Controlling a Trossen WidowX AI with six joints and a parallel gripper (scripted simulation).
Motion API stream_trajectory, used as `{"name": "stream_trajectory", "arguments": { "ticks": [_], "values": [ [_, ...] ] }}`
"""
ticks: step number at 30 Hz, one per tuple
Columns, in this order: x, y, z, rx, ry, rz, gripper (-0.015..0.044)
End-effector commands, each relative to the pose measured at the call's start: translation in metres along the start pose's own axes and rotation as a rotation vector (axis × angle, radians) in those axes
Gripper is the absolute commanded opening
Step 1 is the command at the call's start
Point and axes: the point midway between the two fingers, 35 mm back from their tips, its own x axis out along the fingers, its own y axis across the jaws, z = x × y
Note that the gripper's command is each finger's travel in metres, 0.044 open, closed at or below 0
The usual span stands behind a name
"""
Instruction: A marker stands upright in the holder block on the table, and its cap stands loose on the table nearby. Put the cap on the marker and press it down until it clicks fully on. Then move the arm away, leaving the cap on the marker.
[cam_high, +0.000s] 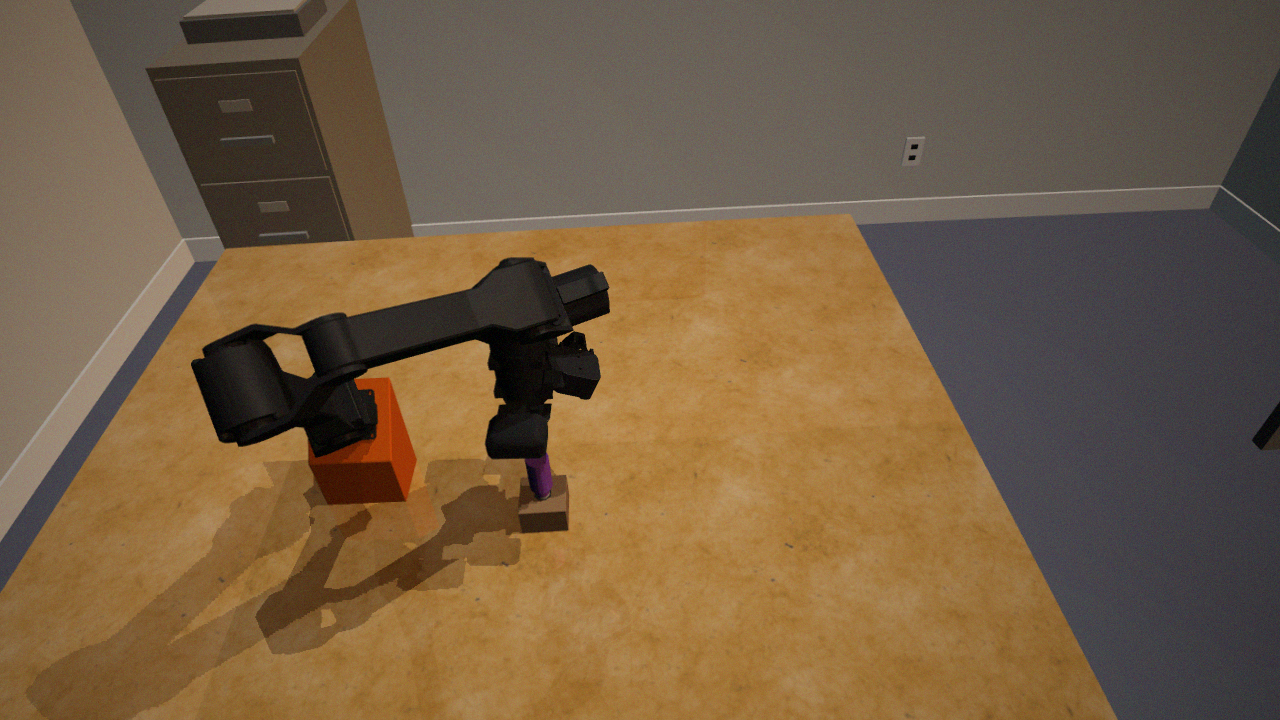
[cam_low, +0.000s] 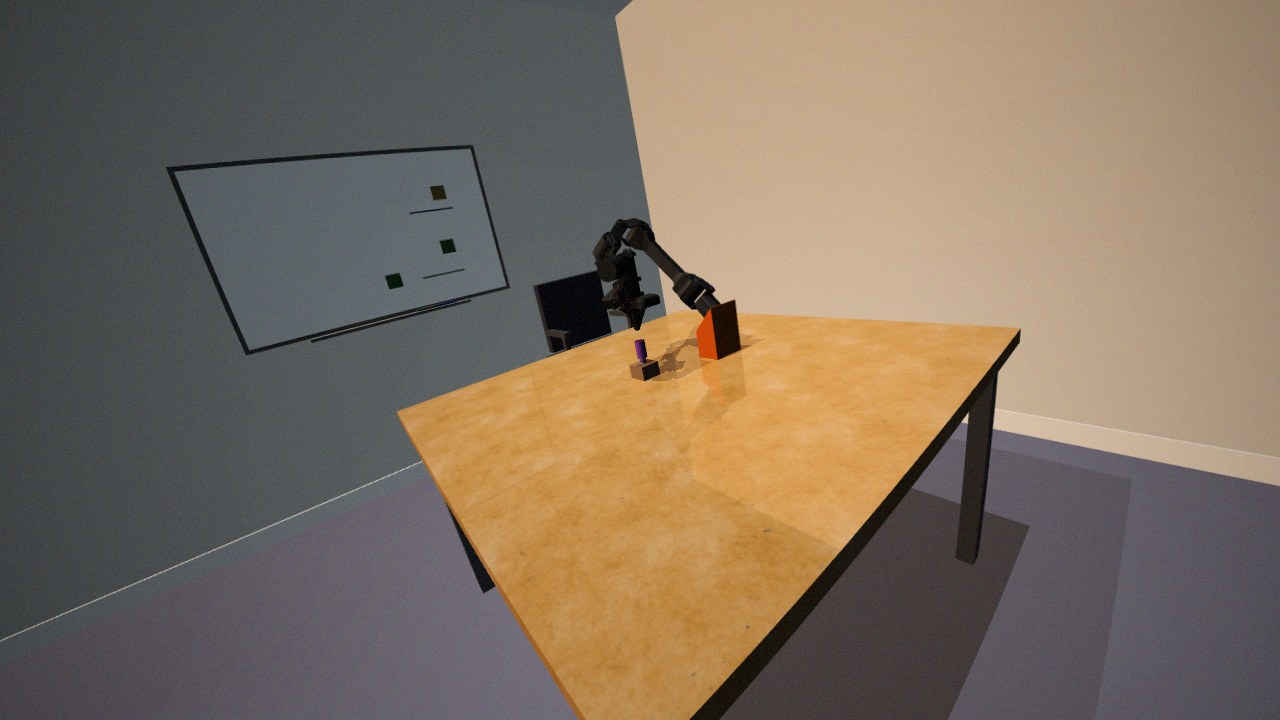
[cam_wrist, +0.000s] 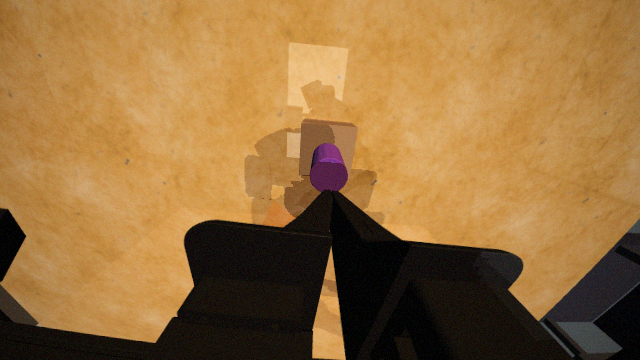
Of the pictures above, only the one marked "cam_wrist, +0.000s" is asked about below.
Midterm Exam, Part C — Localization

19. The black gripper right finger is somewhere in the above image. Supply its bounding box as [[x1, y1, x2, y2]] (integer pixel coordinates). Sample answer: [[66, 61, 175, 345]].
[[329, 191, 523, 360]]

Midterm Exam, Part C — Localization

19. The brown square block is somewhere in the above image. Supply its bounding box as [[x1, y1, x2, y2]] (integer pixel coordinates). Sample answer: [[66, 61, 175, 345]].
[[299, 118, 358, 179]]

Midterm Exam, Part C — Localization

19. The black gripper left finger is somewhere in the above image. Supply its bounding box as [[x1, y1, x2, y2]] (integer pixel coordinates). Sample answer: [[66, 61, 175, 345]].
[[184, 190, 333, 330]]

